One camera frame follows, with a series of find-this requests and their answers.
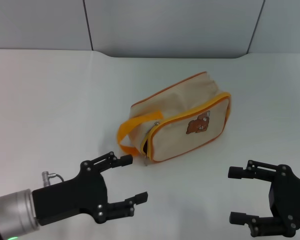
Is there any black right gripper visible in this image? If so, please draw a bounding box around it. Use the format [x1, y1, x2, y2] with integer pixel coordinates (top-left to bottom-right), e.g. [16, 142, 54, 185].
[228, 160, 300, 237]

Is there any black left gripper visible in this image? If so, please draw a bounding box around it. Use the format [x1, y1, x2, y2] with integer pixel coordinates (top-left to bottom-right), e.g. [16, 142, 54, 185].
[31, 151, 149, 227]

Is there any cream food bag orange trim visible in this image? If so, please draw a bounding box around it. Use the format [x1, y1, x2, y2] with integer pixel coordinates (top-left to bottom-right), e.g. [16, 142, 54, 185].
[116, 71, 232, 167]

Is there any left gripper connector cable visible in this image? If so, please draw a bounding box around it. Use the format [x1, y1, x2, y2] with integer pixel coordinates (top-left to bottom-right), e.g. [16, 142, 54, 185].
[41, 171, 66, 187]

